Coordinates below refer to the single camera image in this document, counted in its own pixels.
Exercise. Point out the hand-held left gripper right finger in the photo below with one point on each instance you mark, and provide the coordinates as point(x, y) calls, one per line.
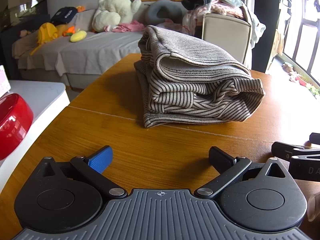
point(220, 158)

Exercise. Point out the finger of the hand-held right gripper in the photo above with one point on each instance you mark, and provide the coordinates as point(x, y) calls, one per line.
point(315, 138)
point(285, 150)

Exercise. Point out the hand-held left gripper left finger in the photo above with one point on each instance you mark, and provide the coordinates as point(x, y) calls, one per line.
point(101, 160)

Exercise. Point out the striped knit garment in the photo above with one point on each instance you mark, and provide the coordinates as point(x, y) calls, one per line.
point(200, 92)

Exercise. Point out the person's right hand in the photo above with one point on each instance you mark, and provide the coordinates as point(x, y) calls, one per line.
point(314, 207)

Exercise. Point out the red basin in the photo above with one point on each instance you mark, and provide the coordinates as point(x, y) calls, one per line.
point(302, 81)

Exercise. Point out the small floor toy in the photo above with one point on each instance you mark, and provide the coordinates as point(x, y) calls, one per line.
point(293, 76)
point(287, 67)

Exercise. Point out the white side table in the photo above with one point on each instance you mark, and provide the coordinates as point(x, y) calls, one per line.
point(42, 97)

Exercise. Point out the red glossy bowl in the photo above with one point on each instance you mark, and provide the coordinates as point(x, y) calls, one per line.
point(12, 122)

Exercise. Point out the hanging yellow towel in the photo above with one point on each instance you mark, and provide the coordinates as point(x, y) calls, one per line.
point(279, 42)

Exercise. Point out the grey sofa cover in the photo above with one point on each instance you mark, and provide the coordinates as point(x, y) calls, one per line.
point(87, 52)

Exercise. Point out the pink box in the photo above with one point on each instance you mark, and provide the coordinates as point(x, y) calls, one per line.
point(4, 82)

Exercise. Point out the beige sofa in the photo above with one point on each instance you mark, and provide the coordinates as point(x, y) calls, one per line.
point(225, 32)

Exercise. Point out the small yellow plush toy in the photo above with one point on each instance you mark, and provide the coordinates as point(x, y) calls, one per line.
point(78, 36)

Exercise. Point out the orange and green toy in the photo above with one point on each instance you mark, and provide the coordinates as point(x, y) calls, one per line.
point(68, 31)

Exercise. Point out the floral pink cloth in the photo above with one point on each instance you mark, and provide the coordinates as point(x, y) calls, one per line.
point(191, 23)

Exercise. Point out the large yellow plush toy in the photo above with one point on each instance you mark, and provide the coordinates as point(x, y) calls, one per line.
point(47, 32)

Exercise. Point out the pink knit garment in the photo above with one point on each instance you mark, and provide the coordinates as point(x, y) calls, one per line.
point(222, 8)

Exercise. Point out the black cap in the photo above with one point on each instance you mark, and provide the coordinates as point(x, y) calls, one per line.
point(63, 15)

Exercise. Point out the white plush toy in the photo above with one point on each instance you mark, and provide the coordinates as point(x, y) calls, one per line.
point(112, 7)

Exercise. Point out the grey neck pillow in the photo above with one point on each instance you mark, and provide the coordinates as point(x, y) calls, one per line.
point(160, 11)

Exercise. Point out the dark knit garment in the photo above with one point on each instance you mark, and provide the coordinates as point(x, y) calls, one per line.
point(196, 0)

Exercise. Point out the glass fish tank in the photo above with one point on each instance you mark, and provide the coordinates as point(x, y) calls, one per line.
point(22, 10)

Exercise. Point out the black window frame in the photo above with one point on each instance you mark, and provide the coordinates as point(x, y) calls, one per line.
point(298, 42)

